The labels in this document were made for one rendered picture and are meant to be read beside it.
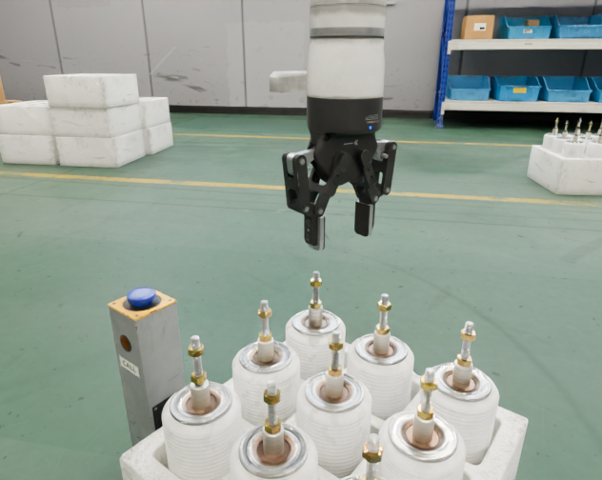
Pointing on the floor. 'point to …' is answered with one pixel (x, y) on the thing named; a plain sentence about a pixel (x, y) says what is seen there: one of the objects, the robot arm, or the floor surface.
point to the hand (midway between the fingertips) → (340, 230)
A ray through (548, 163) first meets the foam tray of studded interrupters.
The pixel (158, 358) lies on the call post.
